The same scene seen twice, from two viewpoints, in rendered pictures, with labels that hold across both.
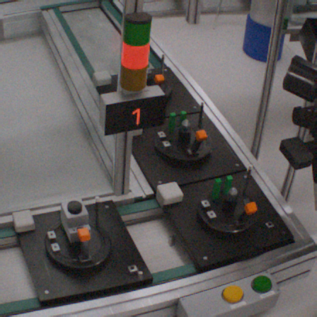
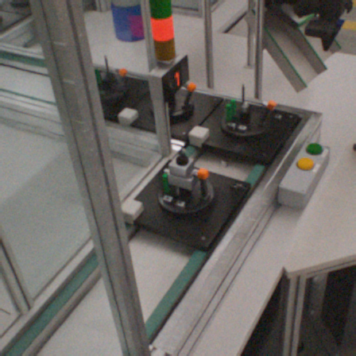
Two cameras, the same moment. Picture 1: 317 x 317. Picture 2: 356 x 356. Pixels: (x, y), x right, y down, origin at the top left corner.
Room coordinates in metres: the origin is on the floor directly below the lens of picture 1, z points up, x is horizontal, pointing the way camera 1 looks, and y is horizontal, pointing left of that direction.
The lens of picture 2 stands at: (-0.03, 0.64, 1.83)
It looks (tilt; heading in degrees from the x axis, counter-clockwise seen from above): 40 degrees down; 329
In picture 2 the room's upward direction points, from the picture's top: 6 degrees counter-clockwise
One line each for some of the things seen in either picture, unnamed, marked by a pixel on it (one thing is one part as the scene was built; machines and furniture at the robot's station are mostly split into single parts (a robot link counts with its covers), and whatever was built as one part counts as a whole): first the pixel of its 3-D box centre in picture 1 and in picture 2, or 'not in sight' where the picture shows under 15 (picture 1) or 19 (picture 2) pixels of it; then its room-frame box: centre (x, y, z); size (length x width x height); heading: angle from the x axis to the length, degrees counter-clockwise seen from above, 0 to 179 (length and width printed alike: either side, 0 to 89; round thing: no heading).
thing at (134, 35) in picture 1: (137, 30); (160, 5); (0.95, 0.06, 1.38); 0.05 x 0.05 x 0.05
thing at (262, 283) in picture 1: (261, 284); (314, 149); (0.72, -0.25, 0.96); 0.04 x 0.04 x 0.02
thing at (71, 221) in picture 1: (73, 214); (179, 169); (0.79, 0.15, 1.06); 0.08 x 0.04 x 0.07; 26
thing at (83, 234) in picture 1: (83, 241); (200, 182); (0.74, 0.12, 1.04); 0.04 x 0.02 x 0.08; 26
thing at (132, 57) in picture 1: (135, 52); (162, 26); (0.95, 0.06, 1.33); 0.05 x 0.05 x 0.05
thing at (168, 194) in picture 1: (230, 201); (245, 114); (0.92, -0.17, 1.01); 0.24 x 0.24 x 0.13; 26
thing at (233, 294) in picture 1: (232, 294); (305, 164); (0.69, -0.18, 0.96); 0.04 x 0.04 x 0.02
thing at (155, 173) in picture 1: (184, 133); (170, 96); (1.14, -0.06, 1.01); 0.24 x 0.24 x 0.13; 26
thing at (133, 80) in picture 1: (133, 73); (164, 46); (0.95, 0.06, 1.28); 0.05 x 0.05 x 0.05
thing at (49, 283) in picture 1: (78, 250); (186, 201); (0.78, 0.14, 0.96); 0.24 x 0.24 x 0.02; 26
